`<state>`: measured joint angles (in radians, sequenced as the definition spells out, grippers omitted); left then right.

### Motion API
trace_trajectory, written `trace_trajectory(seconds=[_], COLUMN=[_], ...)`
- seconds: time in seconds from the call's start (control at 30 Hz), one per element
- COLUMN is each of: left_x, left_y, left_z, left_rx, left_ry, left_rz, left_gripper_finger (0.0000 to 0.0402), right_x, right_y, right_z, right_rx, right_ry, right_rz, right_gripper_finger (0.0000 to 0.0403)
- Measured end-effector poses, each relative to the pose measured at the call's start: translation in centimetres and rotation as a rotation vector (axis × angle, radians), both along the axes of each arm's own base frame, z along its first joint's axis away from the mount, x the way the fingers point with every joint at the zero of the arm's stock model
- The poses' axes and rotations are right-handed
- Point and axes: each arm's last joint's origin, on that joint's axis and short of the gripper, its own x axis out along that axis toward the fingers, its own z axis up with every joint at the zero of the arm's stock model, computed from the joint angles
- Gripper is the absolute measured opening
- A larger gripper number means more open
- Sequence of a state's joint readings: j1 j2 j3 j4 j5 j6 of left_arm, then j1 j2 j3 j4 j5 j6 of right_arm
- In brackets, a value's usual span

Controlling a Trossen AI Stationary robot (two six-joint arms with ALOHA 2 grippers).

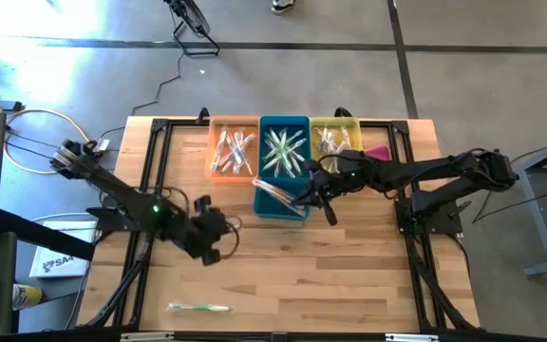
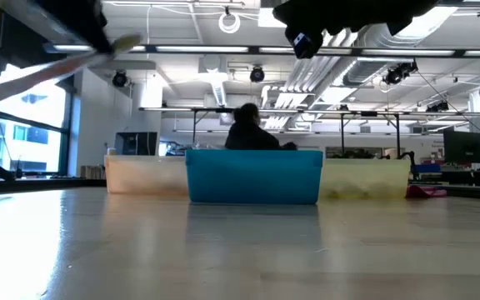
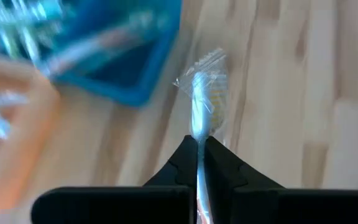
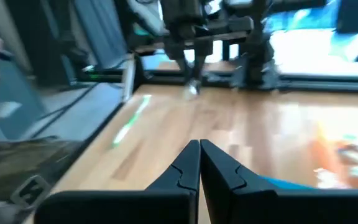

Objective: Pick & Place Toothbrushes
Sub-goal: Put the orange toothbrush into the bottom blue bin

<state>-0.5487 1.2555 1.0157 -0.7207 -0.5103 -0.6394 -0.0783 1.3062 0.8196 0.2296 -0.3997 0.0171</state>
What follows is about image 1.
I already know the person's shoe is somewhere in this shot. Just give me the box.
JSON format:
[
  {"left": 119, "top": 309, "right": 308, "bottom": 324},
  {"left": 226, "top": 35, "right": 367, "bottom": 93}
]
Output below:
[{"left": 271, "top": 0, "right": 297, "bottom": 15}]

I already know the red toothbrush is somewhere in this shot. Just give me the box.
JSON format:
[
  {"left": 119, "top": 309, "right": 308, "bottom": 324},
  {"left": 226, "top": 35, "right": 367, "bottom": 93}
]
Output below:
[
  {"left": 254, "top": 182, "right": 303, "bottom": 213},
  {"left": 258, "top": 185, "right": 309, "bottom": 219}
]

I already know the yellow floor cable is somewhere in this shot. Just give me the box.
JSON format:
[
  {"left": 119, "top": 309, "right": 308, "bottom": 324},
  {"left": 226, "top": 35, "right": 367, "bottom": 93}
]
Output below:
[{"left": 2, "top": 107, "right": 99, "bottom": 175}]

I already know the white printed box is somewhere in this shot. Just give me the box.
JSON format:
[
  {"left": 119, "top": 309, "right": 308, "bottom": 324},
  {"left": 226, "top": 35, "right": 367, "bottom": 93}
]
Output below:
[{"left": 28, "top": 220, "right": 99, "bottom": 279}]

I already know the yellow white can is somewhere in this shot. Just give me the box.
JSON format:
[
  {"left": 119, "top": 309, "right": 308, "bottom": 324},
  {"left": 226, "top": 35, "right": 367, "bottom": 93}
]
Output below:
[{"left": 11, "top": 283, "right": 44, "bottom": 312}]

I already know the orange toothbrush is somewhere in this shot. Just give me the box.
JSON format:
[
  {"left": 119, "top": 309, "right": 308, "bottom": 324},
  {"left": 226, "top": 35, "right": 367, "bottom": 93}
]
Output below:
[{"left": 252, "top": 178, "right": 303, "bottom": 205}]

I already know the large teal plastic bin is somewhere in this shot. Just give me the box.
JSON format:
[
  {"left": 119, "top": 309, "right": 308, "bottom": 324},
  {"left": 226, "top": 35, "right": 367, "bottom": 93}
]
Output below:
[{"left": 257, "top": 115, "right": 313, "bottom": 185}]

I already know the magenta cloth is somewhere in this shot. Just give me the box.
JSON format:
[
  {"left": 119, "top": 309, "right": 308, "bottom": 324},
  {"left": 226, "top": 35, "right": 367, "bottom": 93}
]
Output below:
[{"left": 366, "top": 144, "right": 391, "bottom": 161}]

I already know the black floor fan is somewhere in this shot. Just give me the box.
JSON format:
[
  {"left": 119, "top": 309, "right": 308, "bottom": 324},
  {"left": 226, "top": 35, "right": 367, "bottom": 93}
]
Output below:
[{"left": 162, "top": 0, "right": 221, "bottom": 57}]

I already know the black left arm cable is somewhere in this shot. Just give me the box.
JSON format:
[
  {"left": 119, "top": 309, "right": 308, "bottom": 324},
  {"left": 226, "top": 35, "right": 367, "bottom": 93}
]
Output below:
[{"left": 219, "top": 216, "right": 242, "bottom": 260}]

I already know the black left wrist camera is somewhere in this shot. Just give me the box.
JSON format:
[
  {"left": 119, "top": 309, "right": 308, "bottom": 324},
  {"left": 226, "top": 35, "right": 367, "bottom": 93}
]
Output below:
[{"left": 201, "top": 248, "right": 222, "bottom": 267}]

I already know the small teal plastic bin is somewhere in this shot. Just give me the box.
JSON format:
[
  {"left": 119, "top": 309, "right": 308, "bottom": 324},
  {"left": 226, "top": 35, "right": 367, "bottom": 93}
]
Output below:
[{"left": 252, "top": 177, "right": 312, "bottom": 221}]

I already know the orange plastic bin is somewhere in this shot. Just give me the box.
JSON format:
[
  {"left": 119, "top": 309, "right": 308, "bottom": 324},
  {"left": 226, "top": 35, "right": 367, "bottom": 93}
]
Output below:
[{"left": 205, "top": 116, "right": 261, "bottom": 185}]

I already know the black fan cable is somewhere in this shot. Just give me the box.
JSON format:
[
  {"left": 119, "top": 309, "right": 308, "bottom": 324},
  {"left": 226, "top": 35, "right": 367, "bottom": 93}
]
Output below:
[{"left": 100, "top": 51, "right": 184, "bottom": 139}]

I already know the yellow plastic bin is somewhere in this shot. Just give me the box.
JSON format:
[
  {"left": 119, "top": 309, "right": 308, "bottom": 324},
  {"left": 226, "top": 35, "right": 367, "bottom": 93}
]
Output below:
[{"left": 309, "top": 116, "right": 365, "bottom": 165}]

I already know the black floor cable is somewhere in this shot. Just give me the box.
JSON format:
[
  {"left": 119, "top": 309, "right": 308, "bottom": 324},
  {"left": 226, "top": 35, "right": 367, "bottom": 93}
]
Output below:
[{"left": 471, "top": 142, "right": 547, "bottom": 224}]

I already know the silver table bracket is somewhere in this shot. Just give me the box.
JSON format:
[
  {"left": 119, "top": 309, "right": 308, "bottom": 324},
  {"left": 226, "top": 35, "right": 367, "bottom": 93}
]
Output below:
[
  {"left": 120, "top": 332, "right": 175, "bottom": 342},
  {"left": 385, "top": 332, "right": 440, "bottom": 342}
]

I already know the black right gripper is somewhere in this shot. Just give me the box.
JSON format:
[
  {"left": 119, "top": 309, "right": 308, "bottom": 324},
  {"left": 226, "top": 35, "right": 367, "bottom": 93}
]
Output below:
[{"left": 293, "top": 165, "right": 353, "bottom": 208}]

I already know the yellow cable plug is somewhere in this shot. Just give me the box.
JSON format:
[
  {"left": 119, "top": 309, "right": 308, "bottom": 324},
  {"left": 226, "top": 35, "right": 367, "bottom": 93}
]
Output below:
[{"left": 83, "top": 137, "right": 112, "bottom": 156}]

